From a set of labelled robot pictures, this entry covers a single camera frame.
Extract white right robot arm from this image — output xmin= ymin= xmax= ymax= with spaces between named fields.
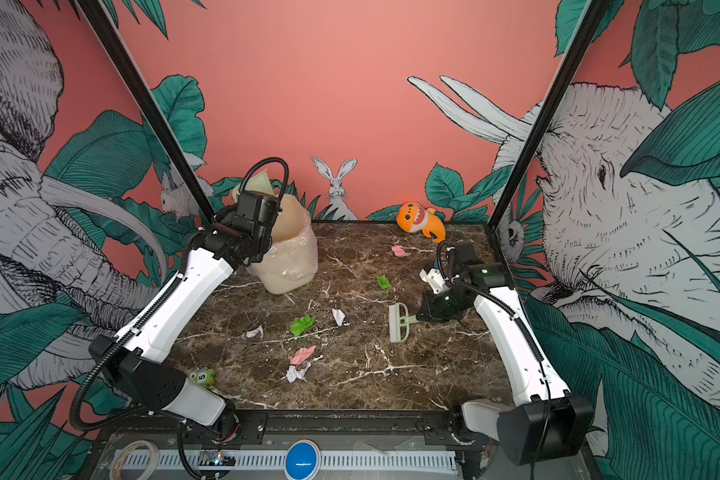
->
xmin=416 ymin=242 xmax=594 ymax=466

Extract green crumpled paper left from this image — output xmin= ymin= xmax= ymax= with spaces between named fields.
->
xmin=290 ymin=314 xmax=316 ymax=338

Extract green frog toy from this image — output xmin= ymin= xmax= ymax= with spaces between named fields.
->
xmin=188 ymin=367 xmax=217 ymax=388

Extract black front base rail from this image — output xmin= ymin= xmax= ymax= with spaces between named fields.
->
xmin=93 ymin=409 xmax=496 ymax=450

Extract white paper scrap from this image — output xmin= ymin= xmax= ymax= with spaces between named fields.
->
xmin=331 ymin=309 xmax=346 ymax=327
xmin=245 ymin=325 xmax=264 ymax=340

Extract black left corner frame post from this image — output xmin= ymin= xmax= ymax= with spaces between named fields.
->
xmin=76 ymin=0 xmax=215 ymax=223

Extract pink paper scrap front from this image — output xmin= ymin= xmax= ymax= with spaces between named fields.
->
xmin=290 ymin=345 xmax=316 ymax=366

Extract white crumpled paper front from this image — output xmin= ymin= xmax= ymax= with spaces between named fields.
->
xmin=285 ymin=361 xmax=311 ymax=383

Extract green hand brush white bristles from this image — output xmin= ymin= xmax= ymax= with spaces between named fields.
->
xmin=388 ymin=302 xmax=418 ymax=343

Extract beige bin with plastic liner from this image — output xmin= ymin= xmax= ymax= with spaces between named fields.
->
xmin=246 ymin=194 xmax=318 ymax=295

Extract black right corner frame post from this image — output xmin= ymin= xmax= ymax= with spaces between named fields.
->
xmin=488 ymin=0 xmax=610 ymax=232

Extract white slotted cable duct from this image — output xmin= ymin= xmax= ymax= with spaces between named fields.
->
xmin=109 ymin=448 xmax=459 ymax=476

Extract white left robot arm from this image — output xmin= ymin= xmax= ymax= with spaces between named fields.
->
xmin=69 ymin=191 xmax=282 ymax=441

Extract clear tape roll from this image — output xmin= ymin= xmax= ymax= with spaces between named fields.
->
xmin=108 ymin=440 xmax=160 ymax=480

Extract black corner frame post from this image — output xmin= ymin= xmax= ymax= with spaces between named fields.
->
xmin=488 ymin=0 xmax=610 ymax=232
xmin=76 ymin=0 xmax=215 ymax=223

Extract pink paper scrap far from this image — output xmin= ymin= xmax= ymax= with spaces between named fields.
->
xmin=391 ymin=245 xmax=410 ymax=258

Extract green plastic dustpan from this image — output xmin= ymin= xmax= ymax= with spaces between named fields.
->
xmin=231 ymin=170 xmax=275 ymax=203

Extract white paper scrap left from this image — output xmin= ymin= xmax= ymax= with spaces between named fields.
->
xmin=245 ymin=325 xmax=264 ymax=340

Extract white paper scrap centre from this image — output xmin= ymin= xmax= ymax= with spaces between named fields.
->
xmin=331 ymin=309 xmax=346 ymax=327

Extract pink paper scrap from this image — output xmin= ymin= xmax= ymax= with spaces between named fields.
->
xmin=391 ymin=245 xmax=410 ymax=258
xmin=290 ymin=345 xmax=316 ymax=366

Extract small green paper scrap centre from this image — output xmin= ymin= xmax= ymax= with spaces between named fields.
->
xmin=376 ymin=275 xmax=392 ymax=290

